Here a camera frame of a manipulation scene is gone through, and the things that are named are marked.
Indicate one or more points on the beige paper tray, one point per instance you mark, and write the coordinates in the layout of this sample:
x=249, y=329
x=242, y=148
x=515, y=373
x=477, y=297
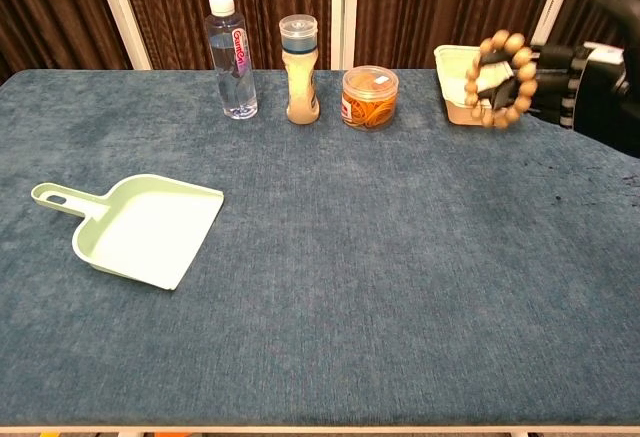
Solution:
x=450, y=69

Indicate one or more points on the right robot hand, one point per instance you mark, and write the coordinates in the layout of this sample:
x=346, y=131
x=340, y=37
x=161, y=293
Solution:
x=600, y=102

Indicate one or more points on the dark brown pleated curtain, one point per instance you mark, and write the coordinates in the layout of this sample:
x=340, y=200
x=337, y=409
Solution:
x=175, y=12
x=55, y=12
x=410, y=7
x=575, y=17

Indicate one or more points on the clear plastic water bottle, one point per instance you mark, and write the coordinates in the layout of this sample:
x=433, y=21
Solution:
x=231, y=72

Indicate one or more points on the blue table cloth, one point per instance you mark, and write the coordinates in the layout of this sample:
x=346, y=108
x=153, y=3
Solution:
x=325, y=257

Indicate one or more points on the clear jar of rubber bands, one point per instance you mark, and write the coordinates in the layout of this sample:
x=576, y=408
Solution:
x=370, y=99

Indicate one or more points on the light green plastic dustpan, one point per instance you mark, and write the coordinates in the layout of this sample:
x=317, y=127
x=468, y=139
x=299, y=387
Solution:
x=145, y=232

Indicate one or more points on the seasoning shaker with clear cap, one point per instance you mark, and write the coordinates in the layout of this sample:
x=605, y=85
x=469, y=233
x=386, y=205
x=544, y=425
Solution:
x=301, y=87

